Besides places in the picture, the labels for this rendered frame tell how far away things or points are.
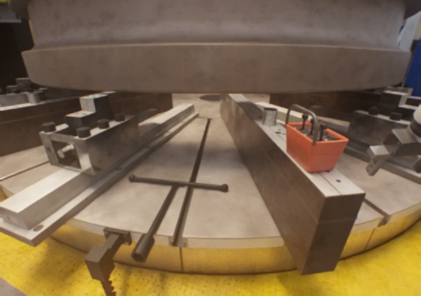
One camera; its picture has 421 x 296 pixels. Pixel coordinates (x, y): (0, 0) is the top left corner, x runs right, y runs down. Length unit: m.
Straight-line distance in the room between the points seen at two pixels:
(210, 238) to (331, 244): 0.48
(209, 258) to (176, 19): 1.32
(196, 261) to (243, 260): 0.24
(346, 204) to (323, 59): 0.89
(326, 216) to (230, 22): 1.08
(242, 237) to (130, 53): 1.13
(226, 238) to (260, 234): 0.16
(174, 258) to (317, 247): 0.69
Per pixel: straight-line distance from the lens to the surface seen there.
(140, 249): 0.94
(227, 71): 1.16
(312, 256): 0.87
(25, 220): 1.21
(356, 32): 1.80
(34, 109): 2.29
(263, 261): 1.21
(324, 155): 0.76
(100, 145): 1.24
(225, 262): 1.17
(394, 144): 0.64
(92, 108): 1.38
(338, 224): 0.80
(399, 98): 1.88
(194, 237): 0.99
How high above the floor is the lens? 1.07
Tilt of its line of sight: 23 degrees down
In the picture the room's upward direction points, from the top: straight up
